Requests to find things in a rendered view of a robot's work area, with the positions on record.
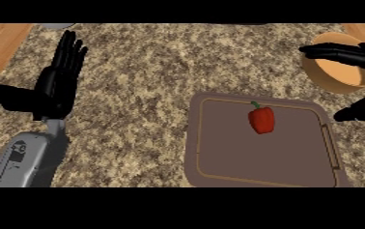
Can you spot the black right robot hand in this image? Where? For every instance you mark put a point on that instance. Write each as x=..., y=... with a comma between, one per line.
x=333, y=52

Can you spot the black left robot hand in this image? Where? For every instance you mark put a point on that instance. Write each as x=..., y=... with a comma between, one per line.
x=57, y=88

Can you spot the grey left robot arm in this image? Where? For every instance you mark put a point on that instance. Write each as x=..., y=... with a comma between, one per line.
x=29, y=155

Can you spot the orange pot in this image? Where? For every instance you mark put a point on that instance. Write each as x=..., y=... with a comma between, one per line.
x=335, y=73

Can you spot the red bell pepper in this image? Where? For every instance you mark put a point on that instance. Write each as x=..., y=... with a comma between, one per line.
x=262, y=118

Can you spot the brown tray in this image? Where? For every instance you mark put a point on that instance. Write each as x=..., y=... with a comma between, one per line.
x=267, y=155

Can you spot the grey round object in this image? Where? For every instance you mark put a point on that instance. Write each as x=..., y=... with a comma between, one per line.
x=57, y=25

